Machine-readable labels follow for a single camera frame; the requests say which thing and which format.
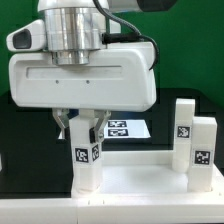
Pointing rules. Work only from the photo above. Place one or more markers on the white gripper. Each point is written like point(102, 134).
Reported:
point(117, 78)

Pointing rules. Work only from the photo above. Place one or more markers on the white desk tabletop tray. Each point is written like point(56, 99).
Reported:
point(139, 174)

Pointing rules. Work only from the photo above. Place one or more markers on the white marker sheet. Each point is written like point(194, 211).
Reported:
point(130, 128)

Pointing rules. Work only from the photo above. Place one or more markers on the white L-shaped fence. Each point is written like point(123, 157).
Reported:
point(157, 210)

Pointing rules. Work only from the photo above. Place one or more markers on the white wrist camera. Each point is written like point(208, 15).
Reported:
point(31, 37)

